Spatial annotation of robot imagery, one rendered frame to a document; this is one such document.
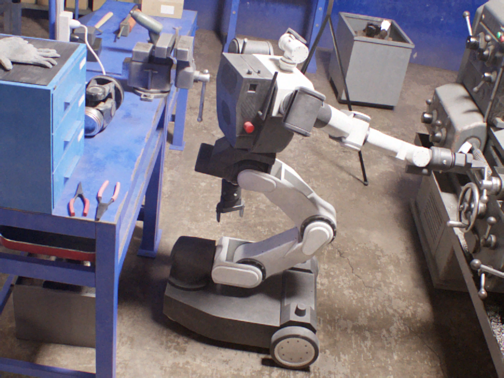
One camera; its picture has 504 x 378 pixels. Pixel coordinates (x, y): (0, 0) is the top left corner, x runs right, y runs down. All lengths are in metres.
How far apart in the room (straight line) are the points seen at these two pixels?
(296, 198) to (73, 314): 0.97
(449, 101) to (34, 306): 2.21
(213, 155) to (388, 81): 2.87
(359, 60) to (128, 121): 2.82
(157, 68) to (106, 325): 1.05
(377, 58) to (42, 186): 3.53
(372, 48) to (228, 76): 2.81
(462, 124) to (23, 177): 2.08
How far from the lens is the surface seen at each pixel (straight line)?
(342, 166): 4.24
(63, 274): 2.06
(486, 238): 2.57
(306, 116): 2.13
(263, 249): 2.68
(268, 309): 2.73
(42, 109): 1.78
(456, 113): 3.33
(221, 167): 2.45
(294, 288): 2.83
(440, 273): 3.41
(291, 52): 2.26
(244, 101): 2.21
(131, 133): 2.38
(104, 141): 2.32
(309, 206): 2.52
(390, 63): 5.07
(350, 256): 3.43
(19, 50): 1.93
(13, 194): 1.95
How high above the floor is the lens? 1.96
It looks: 32 degrees down
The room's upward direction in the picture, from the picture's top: 10 degrees clockwise
